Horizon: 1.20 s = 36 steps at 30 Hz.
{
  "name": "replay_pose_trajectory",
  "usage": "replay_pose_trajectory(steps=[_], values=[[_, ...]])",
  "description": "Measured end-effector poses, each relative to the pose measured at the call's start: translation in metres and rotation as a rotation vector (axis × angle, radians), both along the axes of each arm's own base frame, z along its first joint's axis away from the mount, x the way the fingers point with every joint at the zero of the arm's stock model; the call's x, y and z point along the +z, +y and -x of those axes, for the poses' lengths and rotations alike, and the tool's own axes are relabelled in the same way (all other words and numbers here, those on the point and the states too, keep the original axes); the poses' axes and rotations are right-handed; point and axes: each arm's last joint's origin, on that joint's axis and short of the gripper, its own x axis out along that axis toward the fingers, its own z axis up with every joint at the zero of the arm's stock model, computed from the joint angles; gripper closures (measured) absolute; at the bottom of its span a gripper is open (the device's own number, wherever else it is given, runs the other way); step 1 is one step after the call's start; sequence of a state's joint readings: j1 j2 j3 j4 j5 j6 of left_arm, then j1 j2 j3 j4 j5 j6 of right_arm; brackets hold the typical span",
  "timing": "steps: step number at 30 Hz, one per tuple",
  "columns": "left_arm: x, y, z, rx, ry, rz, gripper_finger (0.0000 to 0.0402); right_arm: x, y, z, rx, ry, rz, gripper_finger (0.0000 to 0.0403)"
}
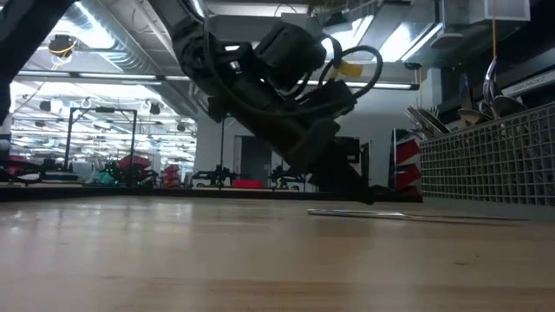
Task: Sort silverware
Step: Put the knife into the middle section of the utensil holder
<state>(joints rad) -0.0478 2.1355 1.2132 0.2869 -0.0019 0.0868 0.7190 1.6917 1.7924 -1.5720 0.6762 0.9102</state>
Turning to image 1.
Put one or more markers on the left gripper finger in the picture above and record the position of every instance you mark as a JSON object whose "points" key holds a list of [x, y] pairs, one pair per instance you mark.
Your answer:
{"points": [[342, 182]]}

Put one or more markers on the steel fork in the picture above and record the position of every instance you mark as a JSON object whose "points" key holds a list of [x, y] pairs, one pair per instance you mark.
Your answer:
{"points": [[427, 121]]}

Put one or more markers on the grey mesh cutlery caddy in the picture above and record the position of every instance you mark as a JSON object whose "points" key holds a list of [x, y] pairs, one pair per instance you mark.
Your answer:
{"points": [[498, 173]]}

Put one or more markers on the black background robot arm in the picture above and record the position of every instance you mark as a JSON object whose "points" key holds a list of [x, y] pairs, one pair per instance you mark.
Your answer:
{"points": [[217, 175], [284, 177]]}

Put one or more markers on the black monitor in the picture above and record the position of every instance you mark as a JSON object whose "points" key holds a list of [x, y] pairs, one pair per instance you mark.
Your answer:
{"points": [[352, 149]]}

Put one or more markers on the red shelf rack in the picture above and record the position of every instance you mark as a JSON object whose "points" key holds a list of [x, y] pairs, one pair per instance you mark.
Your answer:
{"points": [[407, 151]]}

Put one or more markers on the red tray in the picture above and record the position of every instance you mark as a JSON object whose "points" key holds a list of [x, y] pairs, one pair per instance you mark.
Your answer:
{"points": [[248, 184]]}

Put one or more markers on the black round ceiling device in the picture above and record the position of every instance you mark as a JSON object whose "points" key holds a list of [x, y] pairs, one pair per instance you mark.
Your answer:
{"points": [[63, 43]]}

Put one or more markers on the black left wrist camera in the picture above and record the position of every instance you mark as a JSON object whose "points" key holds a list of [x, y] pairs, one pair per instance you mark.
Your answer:
{"points": [[290, 52]]}

